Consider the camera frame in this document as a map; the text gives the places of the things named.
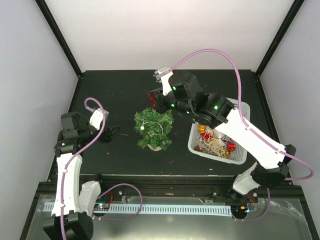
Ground left black frame post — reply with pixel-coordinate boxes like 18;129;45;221
35;0;83;77

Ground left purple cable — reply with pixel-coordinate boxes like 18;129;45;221
59;97;143;240

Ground purple cable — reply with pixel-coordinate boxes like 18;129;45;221
159;48;315;223
59;97;143;240

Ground red gift box ornament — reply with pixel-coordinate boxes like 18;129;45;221
227;142;236;152

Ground white plastic basket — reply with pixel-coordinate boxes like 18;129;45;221
187;97;251;165

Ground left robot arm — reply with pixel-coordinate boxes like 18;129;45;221
42;108;120;240

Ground small green christmas tree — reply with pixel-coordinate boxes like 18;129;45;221
134;108;174;152

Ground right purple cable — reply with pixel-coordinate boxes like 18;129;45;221
159;48;315;223

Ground gold merry christmas sign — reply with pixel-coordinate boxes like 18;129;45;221
201;138;226;158

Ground black frame post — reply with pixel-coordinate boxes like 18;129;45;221
255;0;305;78
35;0;83;77

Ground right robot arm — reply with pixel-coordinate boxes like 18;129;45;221
150;68;296;202

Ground white bulb string lights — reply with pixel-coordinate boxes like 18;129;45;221
139;121;164;136

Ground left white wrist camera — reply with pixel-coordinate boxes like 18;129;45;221
89;108;103;131

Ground red star tree topper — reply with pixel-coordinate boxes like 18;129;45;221
147;91;157;110

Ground light blue cable duct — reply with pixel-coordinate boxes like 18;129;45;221
43;201;233;218

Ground right black frame post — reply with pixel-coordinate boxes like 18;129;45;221
255;0;305;78

